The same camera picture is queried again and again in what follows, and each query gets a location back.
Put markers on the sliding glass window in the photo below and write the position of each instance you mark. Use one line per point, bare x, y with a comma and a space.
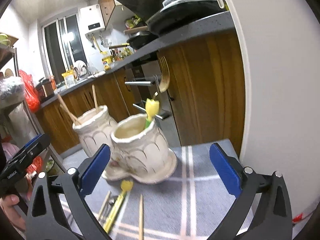
62, 47

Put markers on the person's left hand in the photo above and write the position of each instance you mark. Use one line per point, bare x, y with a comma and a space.
8, 207

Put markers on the large black frying pan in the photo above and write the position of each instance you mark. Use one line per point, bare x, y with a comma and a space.
185, 15

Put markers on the cream ceramic double utensil holder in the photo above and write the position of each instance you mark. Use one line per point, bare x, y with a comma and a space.
140, 152

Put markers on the dark lidded jar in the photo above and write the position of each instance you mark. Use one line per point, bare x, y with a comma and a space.
45, 88

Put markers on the yellow food packet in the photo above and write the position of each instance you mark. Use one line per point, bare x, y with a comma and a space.
68, 78

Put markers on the red plastic bag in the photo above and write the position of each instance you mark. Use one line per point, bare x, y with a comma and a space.
31, 95

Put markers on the stainless steel built-in oven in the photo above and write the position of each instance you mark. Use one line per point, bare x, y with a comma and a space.
150, 72

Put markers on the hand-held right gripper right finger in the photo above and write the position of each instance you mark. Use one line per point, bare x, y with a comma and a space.
225, 170

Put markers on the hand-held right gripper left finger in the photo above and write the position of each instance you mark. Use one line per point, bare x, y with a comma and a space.
96, 170

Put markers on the small black wok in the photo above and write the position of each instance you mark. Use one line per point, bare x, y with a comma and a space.
141, 41

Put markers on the metal storage rack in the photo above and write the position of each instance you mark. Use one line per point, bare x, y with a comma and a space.
30, 120

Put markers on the yellow labelled jar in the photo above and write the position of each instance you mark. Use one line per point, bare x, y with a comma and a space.
106, 63

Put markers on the grey plaid table cloth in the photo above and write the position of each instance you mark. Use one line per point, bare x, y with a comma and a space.
190, 205

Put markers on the yellow tulip-shaped utensil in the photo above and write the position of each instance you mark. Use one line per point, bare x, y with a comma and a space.
126, 185
152, 107

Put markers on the grey speckled kitchen countertop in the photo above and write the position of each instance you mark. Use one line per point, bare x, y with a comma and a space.
190, 33

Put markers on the wooden chopstick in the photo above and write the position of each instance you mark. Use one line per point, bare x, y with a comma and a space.
104, 203
141, 217
68, 111
95, 97

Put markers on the silver metal fork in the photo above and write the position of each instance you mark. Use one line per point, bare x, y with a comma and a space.
156, 81

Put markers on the row of condiment bottles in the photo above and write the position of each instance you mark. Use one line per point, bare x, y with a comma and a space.
122, 55

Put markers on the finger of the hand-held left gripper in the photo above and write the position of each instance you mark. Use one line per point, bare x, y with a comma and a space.
37, 147
33, 140

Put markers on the wooden lower kitchen cabinets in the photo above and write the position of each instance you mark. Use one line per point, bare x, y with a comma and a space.
207, 92

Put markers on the white crumpled cloth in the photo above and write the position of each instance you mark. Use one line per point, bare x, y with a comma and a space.
80, 67

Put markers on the gold metal fork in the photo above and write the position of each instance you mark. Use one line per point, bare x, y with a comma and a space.
165, 77

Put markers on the clear plastic wrapped bundle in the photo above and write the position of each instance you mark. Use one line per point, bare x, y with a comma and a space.
11, 91

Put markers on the silver metal spoon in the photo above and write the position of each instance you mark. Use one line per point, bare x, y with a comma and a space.
111, 201

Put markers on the white wall water heater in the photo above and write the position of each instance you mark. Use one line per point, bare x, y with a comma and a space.
92, 20

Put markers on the wooden upper cabinet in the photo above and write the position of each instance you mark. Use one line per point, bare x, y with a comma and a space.
107, 0

